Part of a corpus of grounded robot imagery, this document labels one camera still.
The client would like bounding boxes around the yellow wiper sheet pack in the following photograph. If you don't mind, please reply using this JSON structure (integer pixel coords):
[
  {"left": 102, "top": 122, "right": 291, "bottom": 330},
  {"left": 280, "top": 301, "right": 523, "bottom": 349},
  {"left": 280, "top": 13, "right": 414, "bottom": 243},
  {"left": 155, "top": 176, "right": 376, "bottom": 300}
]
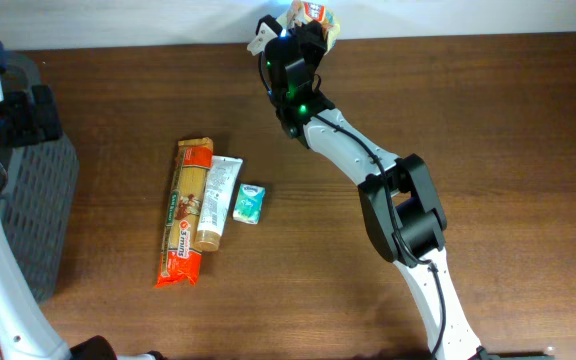
[{"left": 277, "top": 0, "right": 341, "bottom": 52}]

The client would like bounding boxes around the white conditioner tube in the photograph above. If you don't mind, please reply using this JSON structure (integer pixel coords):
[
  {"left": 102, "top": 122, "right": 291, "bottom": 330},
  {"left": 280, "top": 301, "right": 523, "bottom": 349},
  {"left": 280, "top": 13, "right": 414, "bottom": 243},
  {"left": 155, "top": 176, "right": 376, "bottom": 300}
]
[{"left": 196, "top": 156, "right": 243, "bottom": 252}]

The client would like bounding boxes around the green Kleenex tissue pack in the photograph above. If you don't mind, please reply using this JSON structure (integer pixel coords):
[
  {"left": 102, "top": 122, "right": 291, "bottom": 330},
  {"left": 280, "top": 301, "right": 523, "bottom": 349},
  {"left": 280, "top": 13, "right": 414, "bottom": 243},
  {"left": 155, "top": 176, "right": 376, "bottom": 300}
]
[{"left": 233, "top": 184, "right": 265, "bottom": 225}]

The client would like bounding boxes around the orange spaghetti packet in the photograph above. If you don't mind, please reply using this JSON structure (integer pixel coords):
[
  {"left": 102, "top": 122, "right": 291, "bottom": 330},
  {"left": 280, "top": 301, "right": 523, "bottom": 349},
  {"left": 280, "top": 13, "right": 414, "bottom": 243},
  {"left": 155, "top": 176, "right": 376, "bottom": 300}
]
[{"left": 155, "top": 137, "right": 214, "bottom": 288}]

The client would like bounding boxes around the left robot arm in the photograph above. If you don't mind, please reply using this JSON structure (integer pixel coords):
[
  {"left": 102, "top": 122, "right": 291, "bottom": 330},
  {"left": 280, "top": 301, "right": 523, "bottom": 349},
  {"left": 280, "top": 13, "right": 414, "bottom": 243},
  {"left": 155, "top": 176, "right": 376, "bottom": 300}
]
[{"left": 0, "top": 42, "right": 117, "bottom": 359}]

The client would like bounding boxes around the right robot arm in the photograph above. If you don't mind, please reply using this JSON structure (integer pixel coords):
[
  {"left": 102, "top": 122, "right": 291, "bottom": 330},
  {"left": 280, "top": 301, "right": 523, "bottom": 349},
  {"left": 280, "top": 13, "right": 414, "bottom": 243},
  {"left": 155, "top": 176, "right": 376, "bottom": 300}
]
[{"left": 249, "top": 15, "right": 488, "bottom": 359}]

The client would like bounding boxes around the dark grey plastic basket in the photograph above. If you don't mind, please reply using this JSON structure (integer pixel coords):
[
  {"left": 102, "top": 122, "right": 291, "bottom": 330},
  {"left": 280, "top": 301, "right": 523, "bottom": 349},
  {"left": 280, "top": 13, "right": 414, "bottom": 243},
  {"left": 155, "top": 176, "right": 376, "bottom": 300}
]
[{"left": 0, "top": 52, "right": 79, "bottom": 303}]

